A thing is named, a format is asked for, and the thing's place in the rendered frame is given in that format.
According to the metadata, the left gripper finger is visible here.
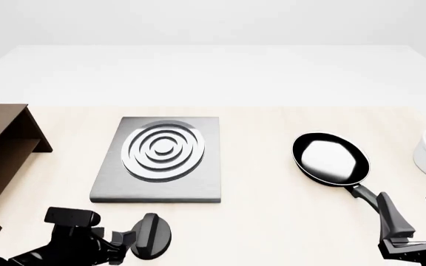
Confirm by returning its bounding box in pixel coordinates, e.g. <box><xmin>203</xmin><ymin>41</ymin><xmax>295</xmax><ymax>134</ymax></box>
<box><xmin>110</xmin><ymin>245</ymin><xmax>130</xmax><ymax>265</ymax></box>
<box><xmin>111</xmin><ymin>230</ymin><xmax>136</xmax><ymax>247</ymax></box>

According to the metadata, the dark brown wooden cabinet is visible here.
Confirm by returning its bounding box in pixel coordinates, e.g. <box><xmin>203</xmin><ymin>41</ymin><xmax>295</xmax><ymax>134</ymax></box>
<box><xmin>0</xmin><ymin>103</ymin><xmax>54</xmax><ymax>233</ymax></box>

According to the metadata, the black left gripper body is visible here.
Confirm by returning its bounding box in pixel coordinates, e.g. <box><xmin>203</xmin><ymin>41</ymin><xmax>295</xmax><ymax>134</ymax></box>
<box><xmin>83</xmin><ymin>225</ymin><xmax>125</xmax><ymax>266</ymax></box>

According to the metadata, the black frying pan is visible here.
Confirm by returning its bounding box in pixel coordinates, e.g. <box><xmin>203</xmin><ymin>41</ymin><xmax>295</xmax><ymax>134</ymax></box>
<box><xmin>292</xmin><ymin>132</ymin><xmax>382</xmax><ymax>215</ymax></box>

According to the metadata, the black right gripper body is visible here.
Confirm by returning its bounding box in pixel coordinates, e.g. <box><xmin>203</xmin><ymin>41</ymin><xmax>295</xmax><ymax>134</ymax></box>
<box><xmin>378</xmin><ymin>237</ymin><xmax>426</xmax><ymax>266</ymax></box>

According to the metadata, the flat grey stove plate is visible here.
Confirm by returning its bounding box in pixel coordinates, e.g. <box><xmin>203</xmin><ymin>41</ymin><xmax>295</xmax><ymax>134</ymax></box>
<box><xmin>89</xmin><ymin>116</ymin><xmax>222</xmax><ymax>204</ymax></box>

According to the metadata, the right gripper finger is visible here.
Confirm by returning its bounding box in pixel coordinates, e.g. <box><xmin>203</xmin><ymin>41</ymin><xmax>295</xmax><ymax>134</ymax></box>
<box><xmin>376</xmin><ymin>191</ymin><xmax>416</xmax><ymax>245</ymax></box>

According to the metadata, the round black stove knob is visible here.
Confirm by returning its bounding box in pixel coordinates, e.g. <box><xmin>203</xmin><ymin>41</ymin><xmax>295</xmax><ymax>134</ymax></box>
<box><xmin>129</xmin><ymin>212</ymin><xmax>173</xmax><ymax>260</ymax></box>

